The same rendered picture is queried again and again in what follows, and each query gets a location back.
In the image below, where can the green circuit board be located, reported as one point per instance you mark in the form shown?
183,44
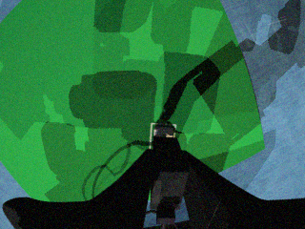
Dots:
85,85

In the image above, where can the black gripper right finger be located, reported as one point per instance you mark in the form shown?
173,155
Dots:
214,202

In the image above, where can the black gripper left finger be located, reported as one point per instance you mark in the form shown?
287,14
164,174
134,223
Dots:
120,206

